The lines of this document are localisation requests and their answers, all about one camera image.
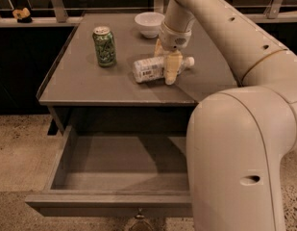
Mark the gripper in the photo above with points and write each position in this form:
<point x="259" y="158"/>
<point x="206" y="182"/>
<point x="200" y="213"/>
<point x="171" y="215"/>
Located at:
<point x="173" y="38"/>

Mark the clear plastic water bottle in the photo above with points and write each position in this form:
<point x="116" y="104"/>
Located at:
<point x="152" y="69"/>

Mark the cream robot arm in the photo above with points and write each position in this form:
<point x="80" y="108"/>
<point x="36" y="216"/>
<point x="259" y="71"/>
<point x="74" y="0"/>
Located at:
<point x="236" y="138"/>

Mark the grey cabinet with top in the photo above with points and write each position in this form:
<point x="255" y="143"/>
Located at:
<point x="76" y="79"/>

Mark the open grey top drawer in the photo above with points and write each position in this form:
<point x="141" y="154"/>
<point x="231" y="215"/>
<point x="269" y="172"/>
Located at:
<point x="113" y="174"/>

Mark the metal drawer knob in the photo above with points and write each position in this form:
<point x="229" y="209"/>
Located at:
<point x="139" y="214"/>

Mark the white ceramic bowl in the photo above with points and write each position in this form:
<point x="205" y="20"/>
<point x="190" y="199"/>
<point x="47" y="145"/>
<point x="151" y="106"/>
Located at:
<point x="149" y="23"/>

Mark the green soda can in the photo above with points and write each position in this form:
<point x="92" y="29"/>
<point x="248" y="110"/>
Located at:
<point x="104" y="46"/>

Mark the yellow black object on ledge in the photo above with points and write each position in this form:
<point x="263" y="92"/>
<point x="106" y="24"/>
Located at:
<point x="22" y="15"/>

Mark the metal window railing frame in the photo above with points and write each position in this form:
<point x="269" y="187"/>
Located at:
<point x="74" y="7"/>

